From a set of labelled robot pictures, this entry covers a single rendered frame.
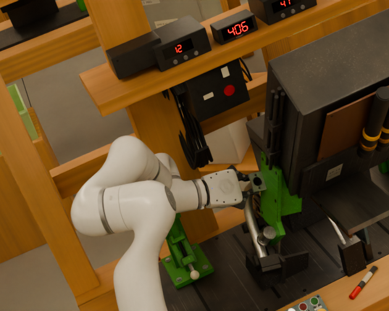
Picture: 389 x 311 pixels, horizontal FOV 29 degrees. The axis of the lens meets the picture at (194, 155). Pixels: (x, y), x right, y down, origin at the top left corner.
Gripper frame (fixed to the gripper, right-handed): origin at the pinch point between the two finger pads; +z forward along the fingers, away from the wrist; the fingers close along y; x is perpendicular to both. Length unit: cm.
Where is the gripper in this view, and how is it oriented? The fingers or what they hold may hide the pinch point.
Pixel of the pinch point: (252, 184)
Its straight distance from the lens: 217.1
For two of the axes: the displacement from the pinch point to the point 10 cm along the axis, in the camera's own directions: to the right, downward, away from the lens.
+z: 9.3, -1.5, 3.4
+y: -2.5, -9.3, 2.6
